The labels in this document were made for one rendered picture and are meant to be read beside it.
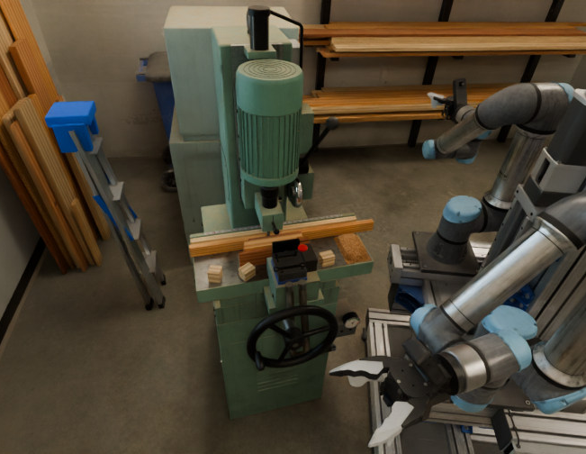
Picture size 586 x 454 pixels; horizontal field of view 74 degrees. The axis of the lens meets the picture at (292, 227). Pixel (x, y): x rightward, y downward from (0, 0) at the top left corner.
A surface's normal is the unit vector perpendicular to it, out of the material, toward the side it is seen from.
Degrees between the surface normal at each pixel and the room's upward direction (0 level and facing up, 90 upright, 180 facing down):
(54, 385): 0
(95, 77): 90
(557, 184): 90
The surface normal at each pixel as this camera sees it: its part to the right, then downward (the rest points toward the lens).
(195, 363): 0.04, -0.77
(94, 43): 0.17, 0.63
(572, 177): -0.09, 0.63
